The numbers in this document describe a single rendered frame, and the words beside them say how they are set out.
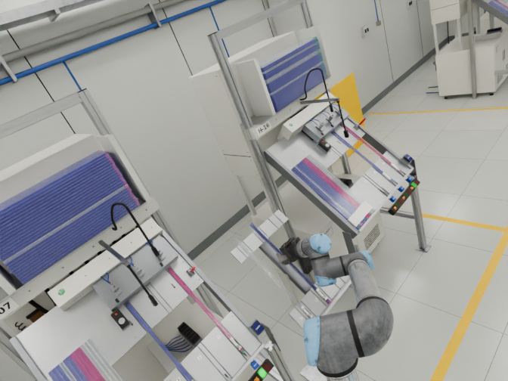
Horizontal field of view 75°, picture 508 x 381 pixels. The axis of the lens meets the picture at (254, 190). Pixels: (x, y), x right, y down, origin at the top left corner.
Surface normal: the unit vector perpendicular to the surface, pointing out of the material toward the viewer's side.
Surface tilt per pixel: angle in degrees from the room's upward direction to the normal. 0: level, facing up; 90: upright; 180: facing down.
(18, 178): 90
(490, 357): 0
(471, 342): 0
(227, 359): 45
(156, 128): 90
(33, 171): 90
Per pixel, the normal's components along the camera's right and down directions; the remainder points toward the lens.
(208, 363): 0.22, -0.49
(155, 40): 0.65, 0.13
